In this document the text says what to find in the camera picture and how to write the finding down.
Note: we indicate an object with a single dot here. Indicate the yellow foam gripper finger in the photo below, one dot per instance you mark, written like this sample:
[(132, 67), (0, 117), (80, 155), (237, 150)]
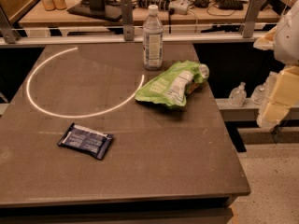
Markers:
[(267, 41), (282, 95)]

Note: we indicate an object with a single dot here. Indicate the clear sanitizer bottle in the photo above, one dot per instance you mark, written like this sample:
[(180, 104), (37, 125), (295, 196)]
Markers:
[(258, 94), (237, 95)]

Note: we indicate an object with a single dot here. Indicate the black box device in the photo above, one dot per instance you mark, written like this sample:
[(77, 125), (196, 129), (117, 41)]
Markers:
[(230, 4)]

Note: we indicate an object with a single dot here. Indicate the metal guard rail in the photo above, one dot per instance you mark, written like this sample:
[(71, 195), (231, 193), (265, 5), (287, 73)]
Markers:
[(40, 27)]

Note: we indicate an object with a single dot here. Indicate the grey metal shelf ledge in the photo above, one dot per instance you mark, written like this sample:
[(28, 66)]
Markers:
[(248, 111)]

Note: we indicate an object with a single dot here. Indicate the black monitor stand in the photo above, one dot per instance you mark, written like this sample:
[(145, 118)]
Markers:
[(97, 9)]

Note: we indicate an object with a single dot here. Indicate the left clear sanitizer bottle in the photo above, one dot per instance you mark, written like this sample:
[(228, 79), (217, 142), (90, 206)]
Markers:
[(237, 95)]

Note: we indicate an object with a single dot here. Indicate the dark blue rxbar wrapper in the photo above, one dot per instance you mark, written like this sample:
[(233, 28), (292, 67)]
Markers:
[(86, 140)]

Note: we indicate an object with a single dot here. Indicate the clear plastic water bottle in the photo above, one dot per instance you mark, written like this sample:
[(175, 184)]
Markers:
[(153, 39)]

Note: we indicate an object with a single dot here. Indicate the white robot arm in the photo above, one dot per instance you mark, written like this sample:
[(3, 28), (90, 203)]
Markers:
[(286, 41)]

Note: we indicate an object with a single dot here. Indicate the green chip bag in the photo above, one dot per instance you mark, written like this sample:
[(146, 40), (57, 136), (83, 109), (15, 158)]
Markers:
[(172, 87)]

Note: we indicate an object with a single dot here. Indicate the right clear sanitizer bottle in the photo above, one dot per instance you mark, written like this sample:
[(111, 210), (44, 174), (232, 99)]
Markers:
[(258, 94)]

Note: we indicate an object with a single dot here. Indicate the white power strip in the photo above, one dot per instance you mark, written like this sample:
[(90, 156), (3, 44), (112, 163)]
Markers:
[(180, 7)]

